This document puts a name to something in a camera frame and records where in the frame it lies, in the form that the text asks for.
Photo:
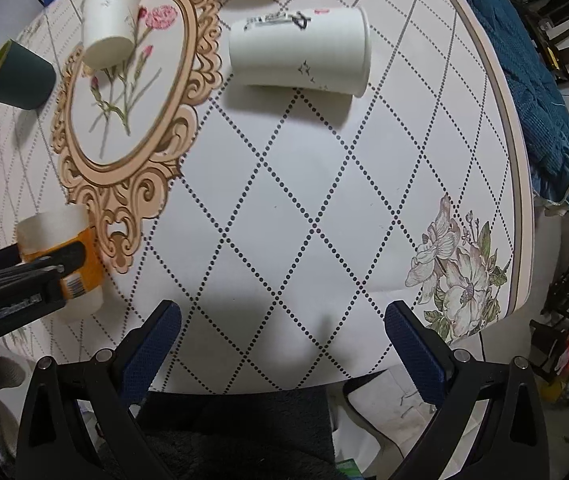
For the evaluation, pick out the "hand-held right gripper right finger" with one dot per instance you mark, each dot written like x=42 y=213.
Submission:
x=414 y=355

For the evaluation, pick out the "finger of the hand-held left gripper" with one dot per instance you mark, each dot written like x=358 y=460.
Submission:
x=59 y=256
x=19 y=287

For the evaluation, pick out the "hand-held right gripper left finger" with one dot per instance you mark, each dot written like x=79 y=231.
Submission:
x=153 y=347

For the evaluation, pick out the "orange and white cup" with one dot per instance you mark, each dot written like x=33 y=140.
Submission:
x=87 y=272

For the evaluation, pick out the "dark green cup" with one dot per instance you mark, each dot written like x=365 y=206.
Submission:
x=24 y=77

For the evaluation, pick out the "small white paper cup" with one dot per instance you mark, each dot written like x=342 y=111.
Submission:
x=112 y=15

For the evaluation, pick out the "large white paper cup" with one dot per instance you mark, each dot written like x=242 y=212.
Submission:
x=294 y=55

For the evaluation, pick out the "colourful clutter pile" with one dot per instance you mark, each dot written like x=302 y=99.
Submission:
x=564 y=340

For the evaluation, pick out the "printed floral tablecloth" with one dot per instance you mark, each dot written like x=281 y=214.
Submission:
x=289 y=185

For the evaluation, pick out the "blue quilted cloth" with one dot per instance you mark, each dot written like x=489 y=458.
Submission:
x=524 y=85

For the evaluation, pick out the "dark wooden chair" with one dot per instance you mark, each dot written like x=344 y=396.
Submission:
x=559 y=25

